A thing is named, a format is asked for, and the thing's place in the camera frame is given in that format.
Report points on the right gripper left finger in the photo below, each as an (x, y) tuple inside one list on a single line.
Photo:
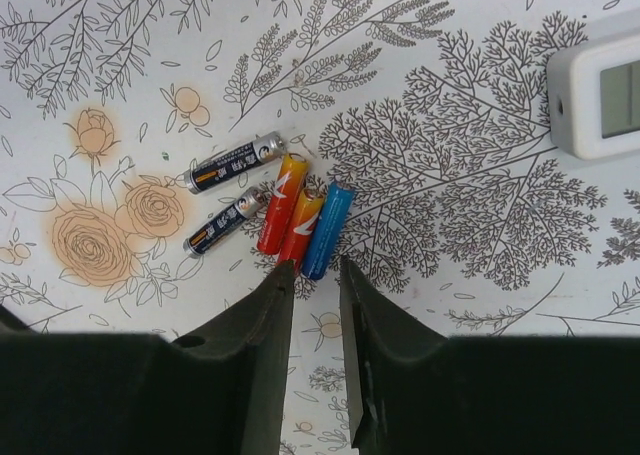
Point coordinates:
[(218, 389)]

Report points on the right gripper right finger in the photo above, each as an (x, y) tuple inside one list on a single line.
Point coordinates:
[(411, 390)]

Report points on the dark battery left of pile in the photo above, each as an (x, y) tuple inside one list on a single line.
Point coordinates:
[(219, 169)]

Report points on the floral table mat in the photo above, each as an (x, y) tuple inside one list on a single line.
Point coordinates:
[(436, 112)]

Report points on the white remote with coloured buttons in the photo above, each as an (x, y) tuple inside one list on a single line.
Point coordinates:
[(593, 91)]

